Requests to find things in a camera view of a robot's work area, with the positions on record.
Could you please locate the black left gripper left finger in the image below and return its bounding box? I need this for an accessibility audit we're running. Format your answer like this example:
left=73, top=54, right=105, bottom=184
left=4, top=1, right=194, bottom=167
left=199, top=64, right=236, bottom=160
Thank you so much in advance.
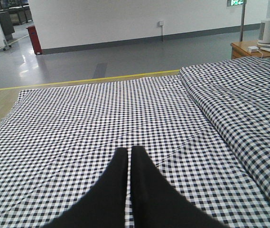
left=44, top=148, right=128, bottom=228

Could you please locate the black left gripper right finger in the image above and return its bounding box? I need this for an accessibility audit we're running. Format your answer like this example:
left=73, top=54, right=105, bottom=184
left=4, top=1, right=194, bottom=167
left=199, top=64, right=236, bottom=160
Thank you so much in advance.
left=130, top=146, right=224, bottom=228

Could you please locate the checkered bed sheet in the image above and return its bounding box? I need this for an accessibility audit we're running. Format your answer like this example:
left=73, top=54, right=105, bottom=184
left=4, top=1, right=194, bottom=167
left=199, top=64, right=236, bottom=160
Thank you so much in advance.
left=0, top=76, right=270, bottom=228

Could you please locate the checkered folded duvet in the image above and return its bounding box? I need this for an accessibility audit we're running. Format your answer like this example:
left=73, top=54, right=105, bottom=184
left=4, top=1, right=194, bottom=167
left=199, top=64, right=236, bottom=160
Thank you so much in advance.
left=179, top=57, right=270, bottom=200

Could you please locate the wooden nightstand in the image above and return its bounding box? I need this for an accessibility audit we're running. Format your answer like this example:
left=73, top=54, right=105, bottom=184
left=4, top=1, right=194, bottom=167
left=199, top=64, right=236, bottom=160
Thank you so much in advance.
left=231, top=40, right=270, bottom=59

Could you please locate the red fire cabinet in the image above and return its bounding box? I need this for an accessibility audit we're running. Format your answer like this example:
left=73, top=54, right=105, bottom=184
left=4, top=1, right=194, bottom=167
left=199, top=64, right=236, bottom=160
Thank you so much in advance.
left=27, top=26, right=42, bottom=55

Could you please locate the white cylindrical appliance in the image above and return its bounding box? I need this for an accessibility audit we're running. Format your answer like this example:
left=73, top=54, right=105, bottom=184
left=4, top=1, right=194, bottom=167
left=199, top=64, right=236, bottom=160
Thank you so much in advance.
left=257, top=18, right=270, bottom=45

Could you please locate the green exit sign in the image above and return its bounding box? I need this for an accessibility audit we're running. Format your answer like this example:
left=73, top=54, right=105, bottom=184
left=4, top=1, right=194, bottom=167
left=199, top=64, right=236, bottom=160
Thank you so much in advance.
left=227, top=0, right=245, bottom=7

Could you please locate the metal floor pole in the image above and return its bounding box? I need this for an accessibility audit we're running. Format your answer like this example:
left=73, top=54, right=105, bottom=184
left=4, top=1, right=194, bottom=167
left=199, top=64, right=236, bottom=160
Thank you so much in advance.
left=239, top=0, right=246, bottom=42

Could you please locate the white charger with cable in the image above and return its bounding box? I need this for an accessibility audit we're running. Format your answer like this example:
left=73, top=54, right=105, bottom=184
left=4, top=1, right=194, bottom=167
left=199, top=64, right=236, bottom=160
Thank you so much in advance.
left=247, top=46, right=263, bottom=58

